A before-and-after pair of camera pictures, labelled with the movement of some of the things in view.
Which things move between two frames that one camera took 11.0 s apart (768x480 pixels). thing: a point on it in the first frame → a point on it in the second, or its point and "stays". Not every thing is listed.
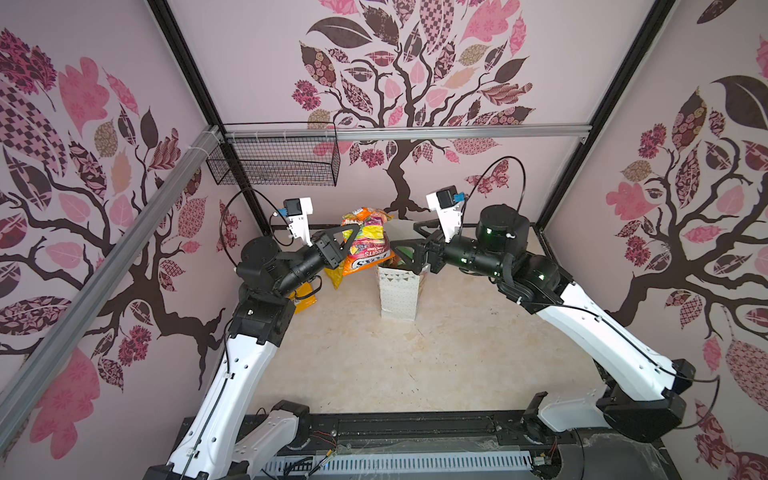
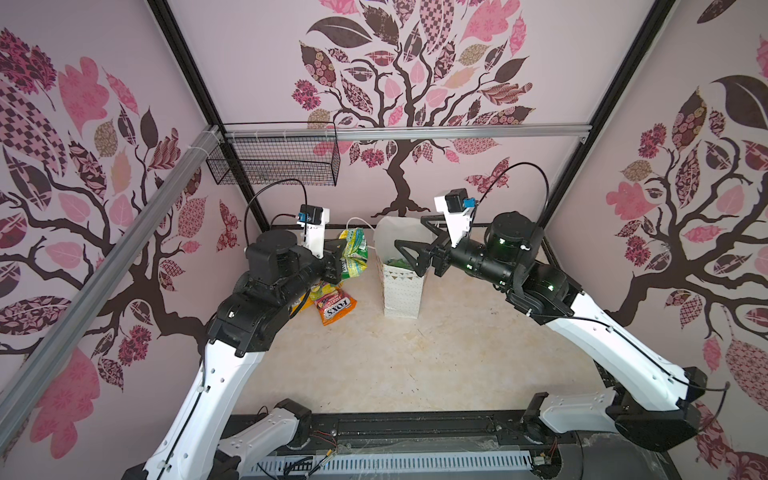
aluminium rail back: [409, 136] stays
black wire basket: [280, 163] stays
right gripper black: [430, 251] stays
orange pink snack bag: [370, 245] → [335, 306]
